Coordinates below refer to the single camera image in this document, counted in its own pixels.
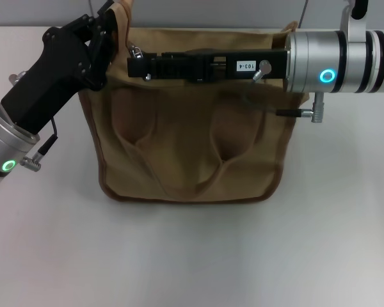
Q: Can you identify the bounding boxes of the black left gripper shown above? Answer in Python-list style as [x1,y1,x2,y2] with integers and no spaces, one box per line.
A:
[1,0,121,135]

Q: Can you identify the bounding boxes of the gripper cable with plug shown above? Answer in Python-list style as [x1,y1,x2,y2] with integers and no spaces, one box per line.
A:
[21,117,59,173]
[243,59,326,124]

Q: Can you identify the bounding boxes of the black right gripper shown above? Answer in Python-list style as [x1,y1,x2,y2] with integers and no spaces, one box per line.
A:
[152,49,291,81]

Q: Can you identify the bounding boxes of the left gripper cable with plug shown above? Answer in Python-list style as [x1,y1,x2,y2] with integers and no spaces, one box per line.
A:
[21,117,59,173]

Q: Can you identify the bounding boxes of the right gripper cable with plug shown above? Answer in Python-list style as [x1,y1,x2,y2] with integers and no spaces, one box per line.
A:
[243,59,326,124]

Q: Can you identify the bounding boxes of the khaki canvas food bag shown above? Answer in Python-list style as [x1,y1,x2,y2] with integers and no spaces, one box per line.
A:
[78,0,308,203]

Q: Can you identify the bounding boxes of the silver metal zipper pull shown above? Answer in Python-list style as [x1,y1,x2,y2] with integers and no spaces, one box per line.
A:
[127,43,145,61]

